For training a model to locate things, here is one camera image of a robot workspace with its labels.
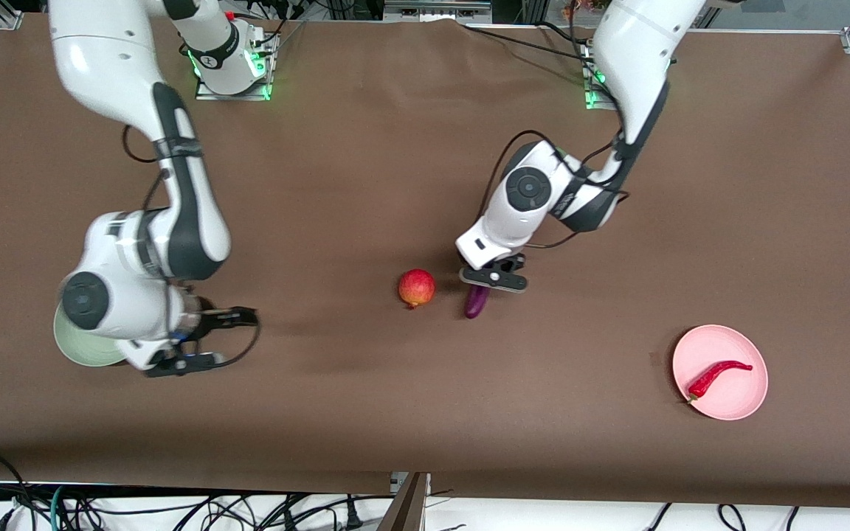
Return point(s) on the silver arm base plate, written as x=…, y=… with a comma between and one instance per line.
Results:
x=593, y=103
x=207, y=95

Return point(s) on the table cover sheet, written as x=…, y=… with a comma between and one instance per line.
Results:
x=425, y=405

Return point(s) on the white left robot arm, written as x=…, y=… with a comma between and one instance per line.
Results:
x=639, y=44

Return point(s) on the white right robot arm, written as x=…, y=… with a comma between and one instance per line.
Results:
x=115, y=59

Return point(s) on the grey metal device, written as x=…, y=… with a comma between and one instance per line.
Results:
x=436, y=10

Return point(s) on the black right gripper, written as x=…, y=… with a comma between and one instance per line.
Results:
x=206, y=318

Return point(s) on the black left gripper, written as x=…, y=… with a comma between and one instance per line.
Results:
x=515, y=262

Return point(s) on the red apple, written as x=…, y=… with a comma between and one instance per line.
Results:
x=416, y=288

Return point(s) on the red chili pepper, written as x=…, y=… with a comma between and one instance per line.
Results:
x=713, y=373

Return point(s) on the long purple eggplant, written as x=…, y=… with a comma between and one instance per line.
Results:
x=477, y=304

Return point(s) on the pale green plate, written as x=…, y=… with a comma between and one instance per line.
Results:
x=78, y=354

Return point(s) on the orange background item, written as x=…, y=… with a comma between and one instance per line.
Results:
x=578, y=9

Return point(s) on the pink plate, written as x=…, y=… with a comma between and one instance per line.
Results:
x=720, y=341

